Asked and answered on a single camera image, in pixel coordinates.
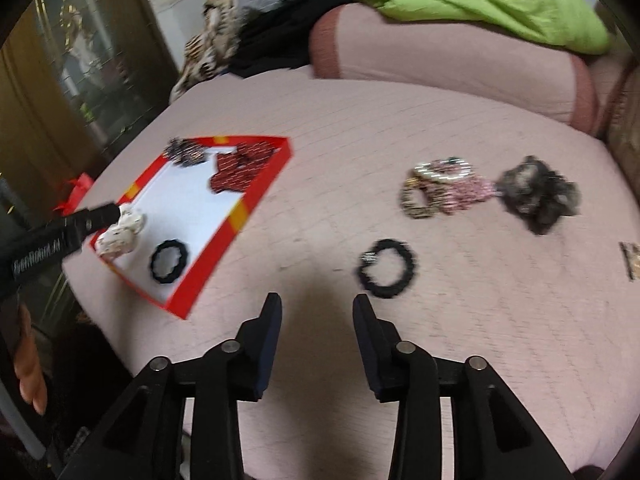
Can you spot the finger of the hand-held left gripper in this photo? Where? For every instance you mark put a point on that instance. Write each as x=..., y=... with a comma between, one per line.
x=95, y=217

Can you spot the white black-dotted scrunchie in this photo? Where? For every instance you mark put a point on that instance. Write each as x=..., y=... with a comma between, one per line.
x=120, y=235

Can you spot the red white-dotted scrunchie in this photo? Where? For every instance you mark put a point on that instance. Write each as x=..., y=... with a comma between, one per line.
x=235, y=170

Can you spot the grey sheer scrunchie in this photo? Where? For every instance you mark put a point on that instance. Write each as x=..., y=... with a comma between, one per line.
x=537, y=192

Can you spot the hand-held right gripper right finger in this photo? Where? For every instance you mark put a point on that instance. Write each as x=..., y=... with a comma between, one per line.
x=367, y=340

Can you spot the plain black scrunchie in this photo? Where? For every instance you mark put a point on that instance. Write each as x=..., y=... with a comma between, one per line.
x=156, y=262

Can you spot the black cloth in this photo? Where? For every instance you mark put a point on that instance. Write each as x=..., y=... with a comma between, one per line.
x=270, y=45

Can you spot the pink plaid scrunchie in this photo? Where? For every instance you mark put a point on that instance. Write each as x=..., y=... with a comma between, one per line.
x=465, y=192

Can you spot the dark patterned scrunchie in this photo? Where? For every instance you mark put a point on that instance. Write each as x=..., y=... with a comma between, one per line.
x=185, y=151

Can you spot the leopard print cloth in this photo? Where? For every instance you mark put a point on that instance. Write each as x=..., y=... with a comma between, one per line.
x=207, y=50

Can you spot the black scrunchie with metal tag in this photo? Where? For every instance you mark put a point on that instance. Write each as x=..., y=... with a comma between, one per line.
x=406, y=272

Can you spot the red shallow cardboard box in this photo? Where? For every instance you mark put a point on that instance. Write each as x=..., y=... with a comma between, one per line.
x=195, y=205

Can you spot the pink bolster pillow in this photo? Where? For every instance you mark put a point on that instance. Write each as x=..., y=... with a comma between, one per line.
x=450, y=60

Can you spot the person's left hand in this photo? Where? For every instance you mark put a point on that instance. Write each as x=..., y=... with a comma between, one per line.
x=31, y=375

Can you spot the wooden door with glass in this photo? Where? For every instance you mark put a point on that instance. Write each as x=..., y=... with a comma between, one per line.
x=65, y=75

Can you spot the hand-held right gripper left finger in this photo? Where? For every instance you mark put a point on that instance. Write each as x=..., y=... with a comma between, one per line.
x=267, y=340

